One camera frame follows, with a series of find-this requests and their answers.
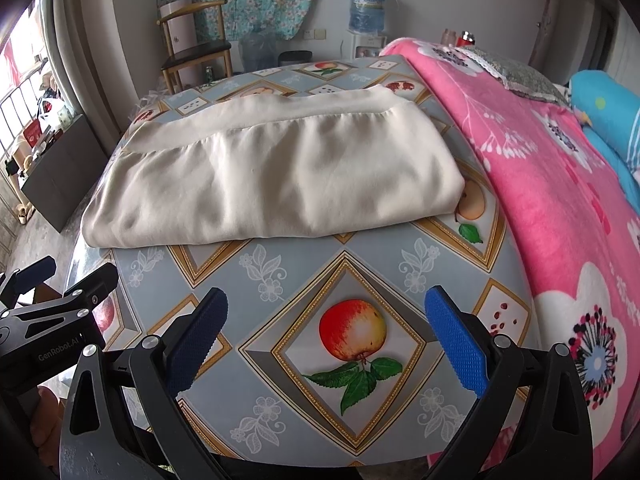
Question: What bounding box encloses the silver cushion with lace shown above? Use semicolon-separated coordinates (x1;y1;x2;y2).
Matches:
452;45;571;106

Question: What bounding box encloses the wooden chair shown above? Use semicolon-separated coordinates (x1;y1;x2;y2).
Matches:
156;0;233;93

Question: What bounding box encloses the blue water dispenser bottle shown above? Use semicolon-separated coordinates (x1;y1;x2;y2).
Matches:
349;0;388;35

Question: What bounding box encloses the empty clear water jug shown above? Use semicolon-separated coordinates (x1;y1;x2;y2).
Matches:
239;27;277;73

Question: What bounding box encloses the metal window railing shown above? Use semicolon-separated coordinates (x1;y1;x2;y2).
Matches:
0;50;56;256

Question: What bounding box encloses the doorway frame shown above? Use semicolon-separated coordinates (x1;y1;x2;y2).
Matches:
590;0;640;71

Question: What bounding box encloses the tall white cylinder appliance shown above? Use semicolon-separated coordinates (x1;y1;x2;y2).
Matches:
160;0;198;58

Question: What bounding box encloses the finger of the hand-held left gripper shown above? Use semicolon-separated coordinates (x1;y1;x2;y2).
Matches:
0;262;120;333
0;255;57;308

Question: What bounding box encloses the pink floral blanket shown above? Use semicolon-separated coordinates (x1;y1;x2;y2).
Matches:
380;36;640;480

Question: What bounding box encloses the white water dispenser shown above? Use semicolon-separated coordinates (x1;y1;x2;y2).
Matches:
348;34;388;58

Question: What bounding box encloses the blue pillow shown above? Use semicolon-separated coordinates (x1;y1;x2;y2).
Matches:
570;70;640;186

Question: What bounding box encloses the cream zip jacket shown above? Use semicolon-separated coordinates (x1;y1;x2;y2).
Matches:
81;85;465;250

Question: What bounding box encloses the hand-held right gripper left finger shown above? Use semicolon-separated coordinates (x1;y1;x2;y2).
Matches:
59;287;231;480

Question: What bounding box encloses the white mesh fabric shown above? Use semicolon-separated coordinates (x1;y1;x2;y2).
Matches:
132;87;166;111

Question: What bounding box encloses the dark low cabinet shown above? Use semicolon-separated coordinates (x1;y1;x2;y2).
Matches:
22;115;121;233

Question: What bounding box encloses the fruit print tablecloth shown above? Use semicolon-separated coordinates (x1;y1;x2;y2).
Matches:
65;55;536;466

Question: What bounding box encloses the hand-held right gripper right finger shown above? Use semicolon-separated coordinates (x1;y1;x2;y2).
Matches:
424;285;593;480

